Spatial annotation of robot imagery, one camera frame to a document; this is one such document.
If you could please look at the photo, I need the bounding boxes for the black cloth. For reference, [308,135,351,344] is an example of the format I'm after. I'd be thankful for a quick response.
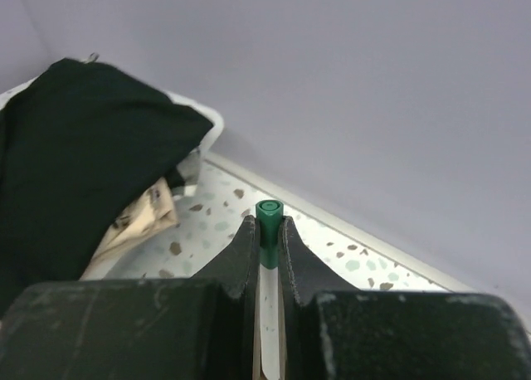
[1,58,213,310]

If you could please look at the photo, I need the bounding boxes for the white plastic basket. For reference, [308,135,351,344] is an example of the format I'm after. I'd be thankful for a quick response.
[0,75,227,198]

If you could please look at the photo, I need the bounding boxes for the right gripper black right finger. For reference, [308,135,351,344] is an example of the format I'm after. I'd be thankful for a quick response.
[278,217,530,379]

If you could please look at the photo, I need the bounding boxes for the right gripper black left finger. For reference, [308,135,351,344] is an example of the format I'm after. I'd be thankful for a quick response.
[1,216,261,379]

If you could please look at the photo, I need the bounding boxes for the white marker green cap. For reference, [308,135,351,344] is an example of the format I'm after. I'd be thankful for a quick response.
[256,200,284,379]

